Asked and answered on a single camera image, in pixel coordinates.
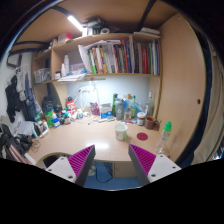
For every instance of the small green bottle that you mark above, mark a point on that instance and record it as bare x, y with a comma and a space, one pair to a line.
133, 108

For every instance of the jar with white lid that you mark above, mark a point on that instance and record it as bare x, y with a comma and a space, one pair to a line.
141, 119

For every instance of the red and white bottle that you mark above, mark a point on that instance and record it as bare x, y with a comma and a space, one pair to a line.
70, 106

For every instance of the wooden shelf unit with books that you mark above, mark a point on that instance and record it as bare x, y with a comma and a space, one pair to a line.
116, 56

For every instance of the flat round red coaster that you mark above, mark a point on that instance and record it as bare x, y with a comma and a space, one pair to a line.
142, 136

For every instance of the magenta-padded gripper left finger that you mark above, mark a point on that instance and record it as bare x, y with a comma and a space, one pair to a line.
80, 160

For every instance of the white cup with green print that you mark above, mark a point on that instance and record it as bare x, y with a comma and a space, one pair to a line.
121, 131

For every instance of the ceiling tube light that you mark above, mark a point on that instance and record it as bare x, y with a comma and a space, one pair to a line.
75, 23

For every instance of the dark bag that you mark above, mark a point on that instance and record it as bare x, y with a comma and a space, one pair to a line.
11, 145

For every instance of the hanging dark clothes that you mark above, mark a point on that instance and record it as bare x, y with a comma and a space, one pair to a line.
20, 96

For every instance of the clear glass bottle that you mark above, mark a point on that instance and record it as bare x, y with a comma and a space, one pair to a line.
150, 106

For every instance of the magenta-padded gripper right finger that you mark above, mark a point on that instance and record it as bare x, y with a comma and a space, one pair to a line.
145, 159

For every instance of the pink pouch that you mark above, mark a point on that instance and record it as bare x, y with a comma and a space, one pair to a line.
95, 109

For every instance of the grey tumbler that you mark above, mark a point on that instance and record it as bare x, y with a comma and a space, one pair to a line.
119, 110

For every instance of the brown mug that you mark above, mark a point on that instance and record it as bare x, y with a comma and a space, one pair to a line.
150, 123

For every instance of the clear bottle with green cap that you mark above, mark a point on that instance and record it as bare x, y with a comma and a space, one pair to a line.
164, 136

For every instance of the white desk lamp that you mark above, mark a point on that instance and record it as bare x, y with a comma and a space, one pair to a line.
89, 90

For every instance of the plastic bottle with orange cap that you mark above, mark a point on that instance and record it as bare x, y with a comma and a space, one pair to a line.
128, 108

